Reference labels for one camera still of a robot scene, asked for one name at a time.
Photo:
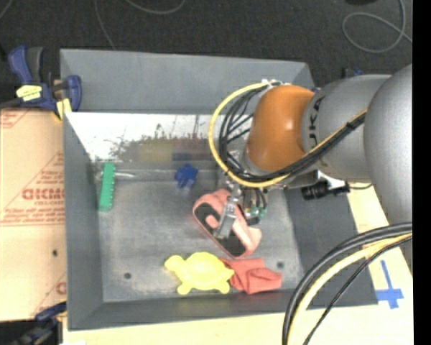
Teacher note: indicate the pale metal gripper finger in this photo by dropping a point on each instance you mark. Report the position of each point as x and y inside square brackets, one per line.
[227, 221]

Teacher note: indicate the yellow toy turtle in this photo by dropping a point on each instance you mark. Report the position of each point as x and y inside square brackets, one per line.
[203, 273]

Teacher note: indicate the blue toy figure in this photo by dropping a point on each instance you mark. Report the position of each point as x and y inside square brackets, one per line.
[185, 175]

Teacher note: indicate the red cloth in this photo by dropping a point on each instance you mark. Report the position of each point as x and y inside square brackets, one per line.
[258, 280]

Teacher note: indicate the grey metal bin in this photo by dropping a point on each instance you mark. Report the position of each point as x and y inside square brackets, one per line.
[154, 225]

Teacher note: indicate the green flat block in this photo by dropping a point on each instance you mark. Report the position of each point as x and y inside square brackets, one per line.
[107, 189]

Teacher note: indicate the brown cardboard board red print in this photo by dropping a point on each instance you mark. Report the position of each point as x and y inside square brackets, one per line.
[28, 250]

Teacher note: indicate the black cylinder on white bracket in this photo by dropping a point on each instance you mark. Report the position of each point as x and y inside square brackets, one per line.
[314, 191]

